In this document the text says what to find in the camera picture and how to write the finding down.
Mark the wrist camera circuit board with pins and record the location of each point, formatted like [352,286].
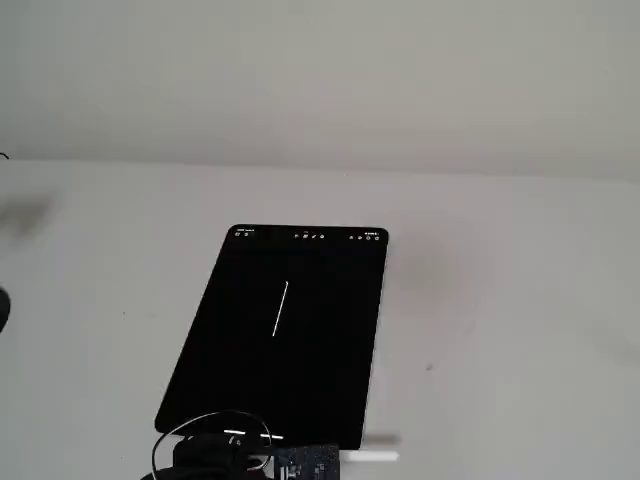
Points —
[307,462]

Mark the white apple pencil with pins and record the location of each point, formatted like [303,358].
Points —
[372,456]

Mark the black round object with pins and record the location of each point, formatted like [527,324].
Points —
[3,310]

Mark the black ipad tablet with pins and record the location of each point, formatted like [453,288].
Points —
[300,360]

